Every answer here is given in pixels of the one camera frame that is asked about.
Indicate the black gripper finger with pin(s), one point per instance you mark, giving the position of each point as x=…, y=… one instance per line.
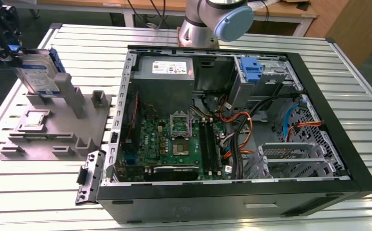
x=15, y=61
x=13, y=26

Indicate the hard disk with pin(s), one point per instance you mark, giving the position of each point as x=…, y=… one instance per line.
x=37, y=77

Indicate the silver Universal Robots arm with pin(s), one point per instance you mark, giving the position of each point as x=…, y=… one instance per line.
x=195, y=31

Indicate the metal disk bay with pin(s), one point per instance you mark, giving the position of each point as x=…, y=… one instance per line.
x=289, y=160

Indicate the silver CPU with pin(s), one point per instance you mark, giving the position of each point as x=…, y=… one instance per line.
x=35, y=120

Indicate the green RAM stick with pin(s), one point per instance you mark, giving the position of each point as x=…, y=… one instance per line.
x=39, y=137

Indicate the grey plastic parts rack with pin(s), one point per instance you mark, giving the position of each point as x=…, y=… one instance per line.
x=63, y=134

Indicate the grey power supply unit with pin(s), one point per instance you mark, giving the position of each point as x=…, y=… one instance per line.
x=163, y=91

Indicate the green motherboard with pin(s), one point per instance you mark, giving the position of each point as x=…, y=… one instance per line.
x=154, y=142

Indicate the thin metal locking lever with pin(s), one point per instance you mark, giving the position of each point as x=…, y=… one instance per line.
x=191, y=130

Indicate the CPU socket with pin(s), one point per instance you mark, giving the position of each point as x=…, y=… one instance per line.
x=182, y=148

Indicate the black graphics card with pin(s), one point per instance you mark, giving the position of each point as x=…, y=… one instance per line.
x=172, y=173

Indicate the black RAM slot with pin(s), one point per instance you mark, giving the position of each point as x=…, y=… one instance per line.
x=214, y=144
x=206, y=144

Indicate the metal optical drive cage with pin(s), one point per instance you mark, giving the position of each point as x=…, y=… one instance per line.
x=246, y=93

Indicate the blue plastic drive latch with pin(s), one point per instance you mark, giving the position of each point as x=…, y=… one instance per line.
x=251, y=69

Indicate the black PC case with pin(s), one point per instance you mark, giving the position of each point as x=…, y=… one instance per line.
x=204, y=202

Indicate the wooden cabinet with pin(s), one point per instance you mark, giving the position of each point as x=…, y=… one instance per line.
x=360, y=29

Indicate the wooden desk white frame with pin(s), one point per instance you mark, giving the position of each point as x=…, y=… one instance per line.
x=289, y=12

